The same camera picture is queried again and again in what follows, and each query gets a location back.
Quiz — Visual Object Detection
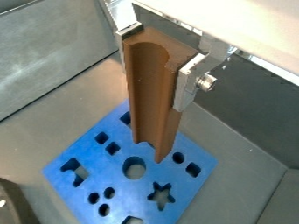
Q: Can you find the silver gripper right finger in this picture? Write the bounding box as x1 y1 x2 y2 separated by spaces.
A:
172 33 236 112

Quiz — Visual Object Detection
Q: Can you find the brown arch-shaped block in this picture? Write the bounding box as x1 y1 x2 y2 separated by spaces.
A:
123 27 198 162

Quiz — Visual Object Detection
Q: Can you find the blue shape-sorter board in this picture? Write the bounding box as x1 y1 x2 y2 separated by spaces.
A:
42 101 218 224

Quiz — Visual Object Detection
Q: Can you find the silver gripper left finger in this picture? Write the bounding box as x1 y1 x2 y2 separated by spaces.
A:
100 0 144 66

